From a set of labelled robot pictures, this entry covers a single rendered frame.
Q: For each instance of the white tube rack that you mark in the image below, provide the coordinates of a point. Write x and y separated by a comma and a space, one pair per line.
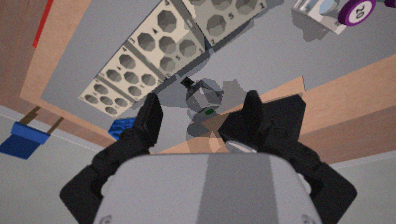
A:
314, 16

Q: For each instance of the blue tube rack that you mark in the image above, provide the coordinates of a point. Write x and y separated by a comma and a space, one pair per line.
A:
124, 123

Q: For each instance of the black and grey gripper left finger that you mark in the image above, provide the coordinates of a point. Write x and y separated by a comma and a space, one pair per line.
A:
82, 194

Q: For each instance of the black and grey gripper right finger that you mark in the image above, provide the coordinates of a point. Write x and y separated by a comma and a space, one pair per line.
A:
331, 193

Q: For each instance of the beige bucket adapter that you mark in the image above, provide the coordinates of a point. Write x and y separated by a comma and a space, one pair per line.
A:
232, 17
129, 68
106, 97
167, 52

